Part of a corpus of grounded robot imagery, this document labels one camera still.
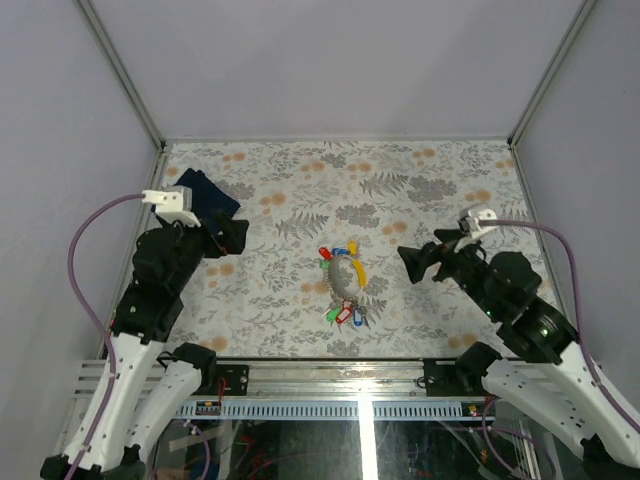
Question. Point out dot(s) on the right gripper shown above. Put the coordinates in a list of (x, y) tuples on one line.
[(415, 259)]

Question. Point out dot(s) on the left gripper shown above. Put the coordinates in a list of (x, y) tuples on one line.
[(233, 239)]

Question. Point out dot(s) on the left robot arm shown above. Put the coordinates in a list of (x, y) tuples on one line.
[(120, 427)]

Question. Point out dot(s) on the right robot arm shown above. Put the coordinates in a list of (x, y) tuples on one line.
[(589, 419)]

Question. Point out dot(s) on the dark blue folded cloth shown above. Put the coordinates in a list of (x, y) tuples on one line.
[(207, 199)]

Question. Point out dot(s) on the floral tablecloth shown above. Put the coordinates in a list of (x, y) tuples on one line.
[(296, 291)]

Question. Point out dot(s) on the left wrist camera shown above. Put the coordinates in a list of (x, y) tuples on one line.
[(172, 205)]

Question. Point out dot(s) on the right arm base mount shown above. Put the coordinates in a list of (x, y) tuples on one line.
[(439, 379)]

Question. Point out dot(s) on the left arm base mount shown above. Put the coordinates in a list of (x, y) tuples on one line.
[(225, 380)]

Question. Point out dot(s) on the aluminium front rail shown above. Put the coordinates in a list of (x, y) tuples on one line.
[(311, 379)]

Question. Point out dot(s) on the white slotted cable duct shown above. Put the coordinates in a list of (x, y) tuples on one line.
[(421, 409)]

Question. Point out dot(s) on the left corner frame post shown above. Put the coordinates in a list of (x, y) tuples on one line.
[(103, 40)]

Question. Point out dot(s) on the corner frame post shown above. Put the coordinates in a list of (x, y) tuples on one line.
[(103, 40), (552, 69)]

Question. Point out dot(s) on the right corner frame post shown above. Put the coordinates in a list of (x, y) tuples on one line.
[(552, 69)]

